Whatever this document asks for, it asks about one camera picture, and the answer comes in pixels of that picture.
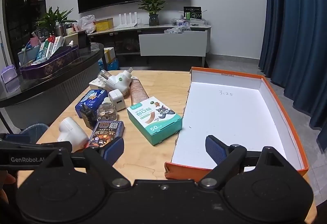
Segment steel cup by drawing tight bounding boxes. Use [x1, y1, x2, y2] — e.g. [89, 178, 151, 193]
[54, 23, 67, 37]

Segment blue cartoon tin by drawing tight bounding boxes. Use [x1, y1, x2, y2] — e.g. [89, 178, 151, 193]
[75, 89, 109, 119]

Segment small black display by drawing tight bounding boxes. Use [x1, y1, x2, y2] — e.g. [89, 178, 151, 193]
[77, 30, 90, 49]

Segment person's left hand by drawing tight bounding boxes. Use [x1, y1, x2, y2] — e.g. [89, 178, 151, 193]
[0, 171, 16, 189]

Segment clear plastic bag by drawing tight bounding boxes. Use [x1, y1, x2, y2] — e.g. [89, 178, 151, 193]
[163, 26, 184, 35]

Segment purple patterned tray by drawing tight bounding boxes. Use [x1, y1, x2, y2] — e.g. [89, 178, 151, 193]
[20, 44, 80, 80]

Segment blue curtain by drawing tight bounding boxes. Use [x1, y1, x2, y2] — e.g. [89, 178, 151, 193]
[258, 0, 327, 153]

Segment pink cosmetic tube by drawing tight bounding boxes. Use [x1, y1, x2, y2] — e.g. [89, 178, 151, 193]
[130, 77, 150, 105]

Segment white television cabinet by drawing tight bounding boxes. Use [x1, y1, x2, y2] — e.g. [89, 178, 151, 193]
[87, 23, 212, 66]

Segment white power adapter box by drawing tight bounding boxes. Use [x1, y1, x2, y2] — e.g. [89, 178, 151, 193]
[89, 78, 108, 90]

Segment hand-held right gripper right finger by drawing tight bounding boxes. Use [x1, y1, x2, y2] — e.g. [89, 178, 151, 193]
[198, 135, 289, 189]

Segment dark card box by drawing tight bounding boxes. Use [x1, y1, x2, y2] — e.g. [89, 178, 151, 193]
[85, 121, 125, 149]

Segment large white plug adapter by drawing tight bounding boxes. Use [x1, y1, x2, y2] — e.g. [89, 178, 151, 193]
[57, 117, 88, 149]

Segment orange cardboard box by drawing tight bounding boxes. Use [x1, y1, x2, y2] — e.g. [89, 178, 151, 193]
[165, 67, 309, 180]

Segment white plug-in mosquito repeller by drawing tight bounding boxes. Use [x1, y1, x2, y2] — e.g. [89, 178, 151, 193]
[97, 67, 133, 94]

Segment purple plastic container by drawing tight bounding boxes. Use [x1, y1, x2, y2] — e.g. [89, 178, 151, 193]
[1, 65, 19, 93]

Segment white cube charger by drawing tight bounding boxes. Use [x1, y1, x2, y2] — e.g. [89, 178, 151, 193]
[108, 89, 125, 111]

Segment teal bandage box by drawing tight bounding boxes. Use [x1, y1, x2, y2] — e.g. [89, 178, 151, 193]
[127, 96, 183, 146]

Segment blue plastic bag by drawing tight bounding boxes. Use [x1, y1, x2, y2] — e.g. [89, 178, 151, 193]
[98, 58, 120, 71]

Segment blue trash bin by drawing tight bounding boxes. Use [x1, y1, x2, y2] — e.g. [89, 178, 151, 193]
[19, 123, 49, 143]

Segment white and red plastic bag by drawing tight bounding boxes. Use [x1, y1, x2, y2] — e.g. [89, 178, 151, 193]
[77, 15, 97, 33]

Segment group of medicine boxes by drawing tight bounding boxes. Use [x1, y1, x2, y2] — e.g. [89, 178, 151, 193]
[36, 36, 65, 61]

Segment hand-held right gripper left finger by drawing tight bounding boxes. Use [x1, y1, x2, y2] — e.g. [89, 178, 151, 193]
[38, 137, 131, 189]

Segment black and green box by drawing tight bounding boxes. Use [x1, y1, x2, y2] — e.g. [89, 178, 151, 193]
[183, 6, 202, 20]

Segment potted plant in dark vase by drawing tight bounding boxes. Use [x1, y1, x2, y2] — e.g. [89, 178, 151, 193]
[138, 0, 170, 26]

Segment white router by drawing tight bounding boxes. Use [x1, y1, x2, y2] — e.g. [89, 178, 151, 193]
[116, 12, 143, 29]

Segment small black device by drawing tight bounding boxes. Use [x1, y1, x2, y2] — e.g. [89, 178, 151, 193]
[82, 109, 97, 130]

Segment large leafy green plant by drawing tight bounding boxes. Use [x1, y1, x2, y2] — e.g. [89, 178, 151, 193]
[34, 6, 77, 35]

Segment clear liquid refill bottle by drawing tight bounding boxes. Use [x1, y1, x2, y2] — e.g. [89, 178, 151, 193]
[97, 101, 117, 122]

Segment clear plastic containers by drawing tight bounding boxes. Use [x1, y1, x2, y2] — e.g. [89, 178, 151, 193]
[171, 18, 191, 28]

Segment yellow box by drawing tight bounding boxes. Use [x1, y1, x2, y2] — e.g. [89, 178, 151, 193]
[95, 18, 113, 31]

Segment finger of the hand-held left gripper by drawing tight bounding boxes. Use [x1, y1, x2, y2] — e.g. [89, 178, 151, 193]
[0, 133, 73, 153]

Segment dark round table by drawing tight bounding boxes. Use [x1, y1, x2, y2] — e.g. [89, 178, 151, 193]
[0, 43, 105, 130]

